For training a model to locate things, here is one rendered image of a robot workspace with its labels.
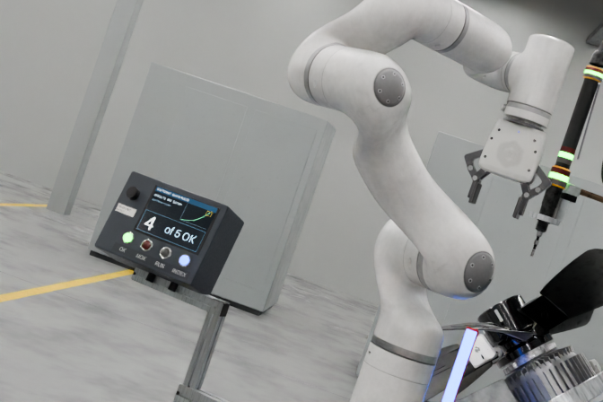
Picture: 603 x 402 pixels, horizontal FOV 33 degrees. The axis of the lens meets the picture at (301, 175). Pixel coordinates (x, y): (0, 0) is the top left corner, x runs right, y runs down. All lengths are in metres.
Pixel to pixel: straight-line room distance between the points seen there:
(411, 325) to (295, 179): 7.81
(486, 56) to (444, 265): 0.36
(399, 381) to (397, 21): 0.61
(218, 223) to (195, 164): 7.52
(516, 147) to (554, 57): 0.17
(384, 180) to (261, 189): 7.95
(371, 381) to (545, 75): 0.62
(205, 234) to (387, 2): 0.79
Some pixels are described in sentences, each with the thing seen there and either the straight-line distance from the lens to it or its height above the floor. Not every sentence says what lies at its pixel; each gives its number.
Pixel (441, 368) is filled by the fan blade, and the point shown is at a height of 1.05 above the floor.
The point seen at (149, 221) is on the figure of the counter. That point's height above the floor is 1.17.
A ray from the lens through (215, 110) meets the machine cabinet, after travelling 9.68.
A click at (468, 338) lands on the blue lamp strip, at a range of 2.03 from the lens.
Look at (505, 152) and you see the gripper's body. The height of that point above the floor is 1.52.
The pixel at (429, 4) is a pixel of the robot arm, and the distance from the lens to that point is 1.62.
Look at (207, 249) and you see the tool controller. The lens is 2.16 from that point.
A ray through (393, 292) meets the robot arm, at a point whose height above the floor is 1.22.
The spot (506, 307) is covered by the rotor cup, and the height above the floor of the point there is 1.23.
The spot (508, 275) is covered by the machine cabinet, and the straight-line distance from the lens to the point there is 7.96.
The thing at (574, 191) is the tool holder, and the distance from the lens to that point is 2.38.
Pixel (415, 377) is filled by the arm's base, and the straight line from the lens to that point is 1.77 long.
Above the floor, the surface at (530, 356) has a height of 1.15.
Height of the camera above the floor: 1.36
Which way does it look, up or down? level
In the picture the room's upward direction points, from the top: 19 degrees clockwise
